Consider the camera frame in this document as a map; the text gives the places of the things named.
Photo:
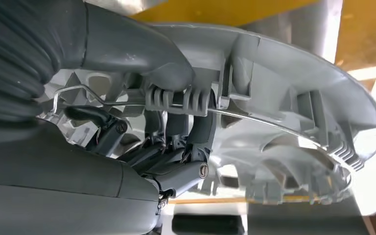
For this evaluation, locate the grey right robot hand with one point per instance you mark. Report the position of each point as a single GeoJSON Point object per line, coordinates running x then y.
{"type": "Point", "coordinates": [61, 181]}

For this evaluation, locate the black flat device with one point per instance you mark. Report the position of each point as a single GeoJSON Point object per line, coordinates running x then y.
{"type": "Point", "coordinates": [207, 225]}

